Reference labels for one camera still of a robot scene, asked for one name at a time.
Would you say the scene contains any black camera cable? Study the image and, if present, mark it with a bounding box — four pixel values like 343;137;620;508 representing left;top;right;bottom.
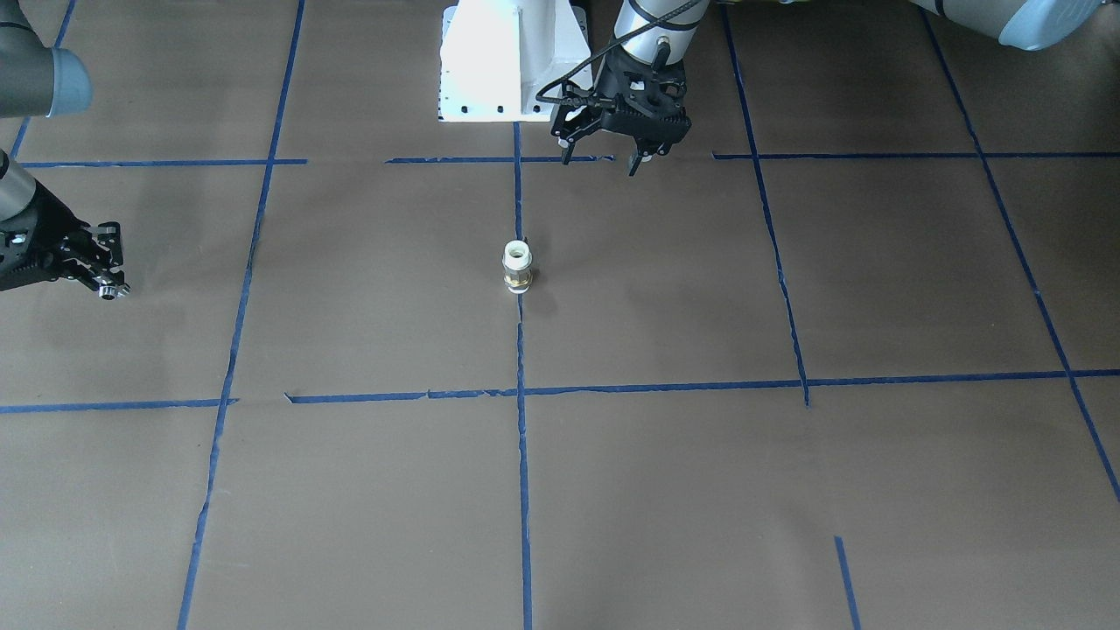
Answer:
535;0;710;110

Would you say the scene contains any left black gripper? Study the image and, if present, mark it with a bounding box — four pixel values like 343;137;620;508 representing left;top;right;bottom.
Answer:
560;44;691;177

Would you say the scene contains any white PPR pipe fitting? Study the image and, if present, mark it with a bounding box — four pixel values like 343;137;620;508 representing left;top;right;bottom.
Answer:
501;240;535;295

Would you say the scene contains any metal valve fitting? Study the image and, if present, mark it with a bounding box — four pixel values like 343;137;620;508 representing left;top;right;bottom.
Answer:
97;282;131;302

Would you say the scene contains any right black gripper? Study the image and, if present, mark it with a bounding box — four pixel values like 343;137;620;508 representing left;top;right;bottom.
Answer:
1;182;124;298

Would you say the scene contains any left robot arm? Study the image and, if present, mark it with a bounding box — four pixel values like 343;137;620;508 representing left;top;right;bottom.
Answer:
556;1;1045;184

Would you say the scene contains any white mounting column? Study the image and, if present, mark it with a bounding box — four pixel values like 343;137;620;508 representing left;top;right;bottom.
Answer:
437;1;591;123

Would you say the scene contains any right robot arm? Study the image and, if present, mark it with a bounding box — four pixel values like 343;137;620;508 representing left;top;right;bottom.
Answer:
1;1;130;300

